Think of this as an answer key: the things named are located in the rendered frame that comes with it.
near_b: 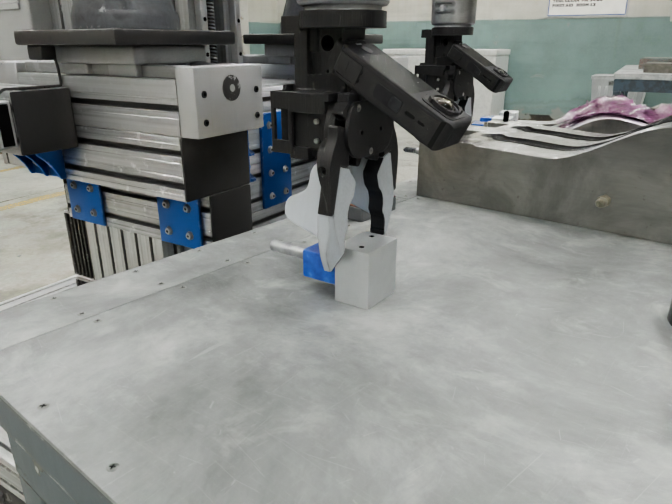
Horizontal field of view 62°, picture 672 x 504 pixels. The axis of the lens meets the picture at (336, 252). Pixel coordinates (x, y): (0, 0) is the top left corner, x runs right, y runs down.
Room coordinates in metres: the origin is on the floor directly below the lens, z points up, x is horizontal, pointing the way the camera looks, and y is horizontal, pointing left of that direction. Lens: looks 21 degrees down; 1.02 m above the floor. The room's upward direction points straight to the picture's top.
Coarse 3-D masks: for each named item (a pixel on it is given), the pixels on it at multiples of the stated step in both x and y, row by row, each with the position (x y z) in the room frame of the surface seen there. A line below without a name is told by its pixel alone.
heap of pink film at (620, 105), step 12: (624, 96) 1.05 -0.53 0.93; (576, 108) 1.19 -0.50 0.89; (588, 108) 1.08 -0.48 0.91; (600, 108) 1.04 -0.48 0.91; (612, 108) 1.05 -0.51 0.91; (624, 108) 1.06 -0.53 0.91; (636, 108) 1.03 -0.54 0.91; (648, 108) 1.02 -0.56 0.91; (660, 108) 1.10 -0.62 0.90; (564, 120) 1.09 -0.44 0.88; (576, 120) 1.07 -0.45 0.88; (648, 120) 1.01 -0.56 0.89
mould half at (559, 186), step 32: (480, 128) 0.93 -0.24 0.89; (512, 128) 0.93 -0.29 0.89; (544, 128) 0.95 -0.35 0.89; (448, 160) 0.81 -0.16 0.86; (480, 160) 0.77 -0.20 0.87; (512, 160) 0.74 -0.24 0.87; (544, 160) 0.72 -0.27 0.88; (576, 160) 0.69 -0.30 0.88; (608, 160) 0.67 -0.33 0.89; (640, 160) 0.65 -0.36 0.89; (448, 192) 0.80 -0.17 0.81; (480, 192) 0.77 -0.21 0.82; (512, 192) 0.74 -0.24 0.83; (544, 192) 0.71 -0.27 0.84; (576, 192) 0.69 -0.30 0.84; (608, 192) 0.66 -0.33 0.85; (640, 192) 0.64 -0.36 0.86; (576, 224) 0.68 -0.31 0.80; (608, 224) 0.66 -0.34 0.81; (640, 224) 0.64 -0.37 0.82
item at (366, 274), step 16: (272, 240) 0.54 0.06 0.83; (352, 240) 0.48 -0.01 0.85; (368, 240) 0.48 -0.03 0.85; (384, 240) 0.48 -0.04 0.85; (304, 256) 0.49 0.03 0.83; (352, 256) 0.45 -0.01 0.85; (368, 256) 0.44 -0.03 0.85; (384, 256) 0.47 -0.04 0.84; (304, 272) 0.49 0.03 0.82; (320, 272) 0.48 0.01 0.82; (336, 272) 0.46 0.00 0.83; (352, 272) 0.45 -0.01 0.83; (368, 272) 0.44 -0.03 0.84; (384, 272) 0.47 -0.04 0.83; (336, 288) 0.46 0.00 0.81; (352, 288) 0.45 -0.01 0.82; (368, 288) 0.44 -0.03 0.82; (384, 288) 0.47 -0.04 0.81; (352, 304) 0.45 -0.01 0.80; (368, 304) 0.45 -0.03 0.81
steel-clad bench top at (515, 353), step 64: (192, 256) 0.58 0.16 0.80; (256, 256) 0.58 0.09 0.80; (448, 256) 0.58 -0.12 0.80; (512, 256) 0.58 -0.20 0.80; (576, 256) 0.58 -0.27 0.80; (640, 256) 0.58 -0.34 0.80; (0, 320) 0.43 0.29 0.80; (64, 320) 0.43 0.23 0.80; (128, 320) 0.43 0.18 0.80; (192, 320) 0.43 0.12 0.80; (256, 320) 0.43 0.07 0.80; (320, 320) 0.43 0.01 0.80; (384, 320) 0.43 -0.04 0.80; (448, 320) 0.43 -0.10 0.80; (512, 320) 0.43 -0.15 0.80; (576, 320) 0.43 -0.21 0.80; (640, 320) 0.43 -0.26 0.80; (0, 384) 0.33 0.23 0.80; (64, 384) 0.33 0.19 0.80; (128, 384) 0.33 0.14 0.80; (192, 384) 0.33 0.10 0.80; (256, 384) 0.33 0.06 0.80; (320, 384) 0.33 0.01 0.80; (384, 384) 0.33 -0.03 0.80; (448, 384) 0.33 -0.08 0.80; (512, 384) 0.33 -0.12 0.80; (576, 384) 0.33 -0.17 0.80; (640, 384) 0.33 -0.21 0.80; (64, 448) 0.26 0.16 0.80; (128, 448) 0.26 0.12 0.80; (192, 448) 0.26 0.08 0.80; (256, 448) 0.26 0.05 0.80; (320, 448) 0.26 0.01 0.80; (384, 448) 0.26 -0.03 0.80; (448, 448) 0.26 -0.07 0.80; (512, 448) 0.26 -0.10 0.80; (576, 448) 0.26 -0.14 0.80; (640, 448) 0.26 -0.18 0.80
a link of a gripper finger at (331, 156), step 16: (336, 128) 0.44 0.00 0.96; (320, 144) 0.45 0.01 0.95; (336, 144) 0.44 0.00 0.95; (320, 160) 0.44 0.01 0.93; (336, 160) 0.44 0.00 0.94; (320, 176) 0.44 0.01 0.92; (336, 176) 0.44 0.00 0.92; (320, 192) 0.44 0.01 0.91; (336, 192) 0.44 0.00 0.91; (320, 208) 0.44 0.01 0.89
